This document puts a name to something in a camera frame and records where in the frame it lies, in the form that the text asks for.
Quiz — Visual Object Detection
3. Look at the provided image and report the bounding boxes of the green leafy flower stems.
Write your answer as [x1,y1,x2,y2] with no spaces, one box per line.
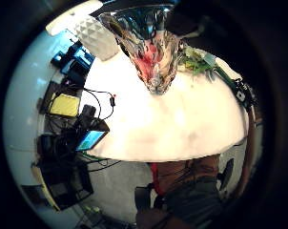
[177,46,222,82]

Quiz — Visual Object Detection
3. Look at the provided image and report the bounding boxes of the white faceted vase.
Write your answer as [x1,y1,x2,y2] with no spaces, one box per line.
[75,14,121,62]

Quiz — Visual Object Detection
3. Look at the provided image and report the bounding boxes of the yellow pad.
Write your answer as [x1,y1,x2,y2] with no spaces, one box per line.
[49,94,81,118]

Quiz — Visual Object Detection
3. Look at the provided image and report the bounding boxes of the phone with blue screen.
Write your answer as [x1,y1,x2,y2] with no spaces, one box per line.
[74,129,108,153]

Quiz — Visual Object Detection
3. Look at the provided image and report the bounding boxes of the the person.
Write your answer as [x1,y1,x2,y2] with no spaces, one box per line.
[134,154,226,229]

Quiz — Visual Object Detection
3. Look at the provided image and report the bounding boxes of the black equipment cart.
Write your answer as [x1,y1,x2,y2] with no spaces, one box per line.
[35,132,95,212]

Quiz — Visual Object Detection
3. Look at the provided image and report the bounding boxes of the black cable with connector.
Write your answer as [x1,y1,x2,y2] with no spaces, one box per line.
[82,87,117,121]

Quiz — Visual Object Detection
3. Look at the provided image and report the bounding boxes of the red lanyard strap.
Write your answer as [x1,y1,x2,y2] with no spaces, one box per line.
[149,161,167,197]

